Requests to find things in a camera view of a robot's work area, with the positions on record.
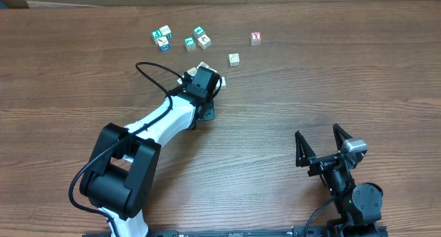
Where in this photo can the green letter wooden block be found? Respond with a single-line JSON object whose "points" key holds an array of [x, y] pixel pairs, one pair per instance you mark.
{"points": [[156, 34]]}

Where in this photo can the wooden block pencil picture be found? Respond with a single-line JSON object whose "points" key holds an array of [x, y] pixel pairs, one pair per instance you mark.
{"points": [[163, 44]]}

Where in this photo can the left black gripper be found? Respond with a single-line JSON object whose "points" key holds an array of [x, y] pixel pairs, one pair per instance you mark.
{"points": [[209, 110]]}

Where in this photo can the red letter Y block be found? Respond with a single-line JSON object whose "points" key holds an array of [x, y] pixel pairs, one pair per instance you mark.
{"points": [[255, 38]]}

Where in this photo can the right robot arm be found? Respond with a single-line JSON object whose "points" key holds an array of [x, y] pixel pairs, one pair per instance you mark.
{"points": [[358, 206]]}

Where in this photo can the plain wooden block right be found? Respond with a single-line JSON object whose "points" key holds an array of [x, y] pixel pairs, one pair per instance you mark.
{"points": [[234, 60]]}

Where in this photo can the green number four block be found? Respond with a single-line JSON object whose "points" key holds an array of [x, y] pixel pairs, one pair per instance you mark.
{"points": [[198, 31]]}

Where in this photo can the wooden block brown picture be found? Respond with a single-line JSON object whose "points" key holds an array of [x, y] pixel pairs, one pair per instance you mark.
{"points": [[204, 41]]}

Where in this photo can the wooden block number side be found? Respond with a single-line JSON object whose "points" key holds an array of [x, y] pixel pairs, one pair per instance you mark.
{"points": [[166, 32]]}

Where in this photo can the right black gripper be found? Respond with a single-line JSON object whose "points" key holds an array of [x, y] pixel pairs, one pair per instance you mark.
{"points": [[322, 163]]}

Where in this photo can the wooden block blue side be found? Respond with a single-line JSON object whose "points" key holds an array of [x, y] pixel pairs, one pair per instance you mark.
{"points": [[192, 71]]}

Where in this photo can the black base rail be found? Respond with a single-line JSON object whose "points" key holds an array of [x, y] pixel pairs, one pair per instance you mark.
{"points": [[293, 232]]}

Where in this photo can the green letter L block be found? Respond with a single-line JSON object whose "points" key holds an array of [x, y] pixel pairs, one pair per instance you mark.
{"points": [[190, 43]]}

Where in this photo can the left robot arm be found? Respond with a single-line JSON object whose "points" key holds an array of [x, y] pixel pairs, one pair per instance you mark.
{"points": [[118, 177]]}

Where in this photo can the wooden block red picture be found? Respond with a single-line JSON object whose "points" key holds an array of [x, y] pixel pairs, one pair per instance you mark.
{"points": [[202, 64]]}

